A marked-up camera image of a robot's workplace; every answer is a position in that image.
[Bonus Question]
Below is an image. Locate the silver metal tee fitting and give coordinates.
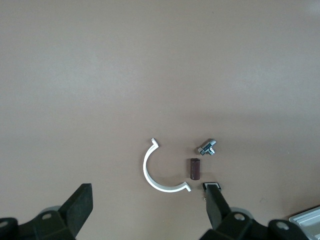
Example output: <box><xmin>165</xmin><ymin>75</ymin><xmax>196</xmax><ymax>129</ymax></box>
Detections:
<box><xmin>197</xmin><ymin>138</ymin><xmax>218</xmax><ymax>157</ymax></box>

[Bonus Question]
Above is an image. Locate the brown cylindrical part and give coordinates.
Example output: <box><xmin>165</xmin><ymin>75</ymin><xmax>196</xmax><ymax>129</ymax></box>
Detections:
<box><xmin>189</xmin><ymin>157</ymin><xmax>202</xmax><ymax>181</ymax></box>

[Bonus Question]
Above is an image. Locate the black push button switch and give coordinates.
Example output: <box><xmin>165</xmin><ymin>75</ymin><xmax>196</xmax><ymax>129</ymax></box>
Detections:
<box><xmin>201</xmin><ymin>181</ymin><xmax>223</xmax><ymax>201</ymax></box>

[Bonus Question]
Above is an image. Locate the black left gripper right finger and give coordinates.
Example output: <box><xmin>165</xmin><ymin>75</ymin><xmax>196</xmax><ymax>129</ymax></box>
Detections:
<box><xmin>199</xmin><ymin>184</ymin><xmax>311</xmax><ymax>240</ymax></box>

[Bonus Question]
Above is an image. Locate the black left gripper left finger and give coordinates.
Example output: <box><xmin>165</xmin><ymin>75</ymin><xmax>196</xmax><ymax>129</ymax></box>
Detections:
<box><xmin>0</xmin><ymin>183</ymin><xmax>94</xmax><ymax>240</ymax></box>

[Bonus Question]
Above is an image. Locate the white half-ring pipe clamp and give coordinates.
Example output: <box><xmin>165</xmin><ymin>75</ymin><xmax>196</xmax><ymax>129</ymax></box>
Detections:
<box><xmin>142</xmin><ymin>137</ymin><xmax>193</xmax><ymax>193</ymax></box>

